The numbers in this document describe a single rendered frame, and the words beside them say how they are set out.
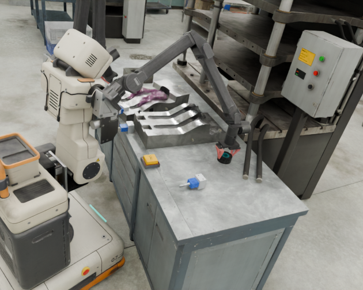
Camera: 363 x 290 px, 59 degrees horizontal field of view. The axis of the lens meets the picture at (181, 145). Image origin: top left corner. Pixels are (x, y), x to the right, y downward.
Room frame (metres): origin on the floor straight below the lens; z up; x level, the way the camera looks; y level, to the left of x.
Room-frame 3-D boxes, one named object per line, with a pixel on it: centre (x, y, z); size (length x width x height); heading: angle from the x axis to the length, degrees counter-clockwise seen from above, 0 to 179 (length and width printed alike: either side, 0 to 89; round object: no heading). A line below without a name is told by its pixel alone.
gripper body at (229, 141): (1.49, -0.25, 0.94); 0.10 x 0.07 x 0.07; 119
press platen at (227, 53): (2.62, -0.46, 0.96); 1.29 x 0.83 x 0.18; 29
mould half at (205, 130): (1.69, 0.03, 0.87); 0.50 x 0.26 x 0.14; 119
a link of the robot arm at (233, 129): (1.50, -0.26, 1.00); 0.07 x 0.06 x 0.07; 122
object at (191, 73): (2.64, -0.45, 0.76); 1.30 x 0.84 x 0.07; 29
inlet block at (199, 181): (1.21, -0.08, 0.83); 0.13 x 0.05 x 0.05; 124
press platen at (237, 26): (2.62, -0.46, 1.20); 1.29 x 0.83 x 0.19; 29
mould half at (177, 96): (1.96, 0.28, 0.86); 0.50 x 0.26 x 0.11; 136
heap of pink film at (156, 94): (1.95, 0.27, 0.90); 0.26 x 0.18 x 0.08; 136
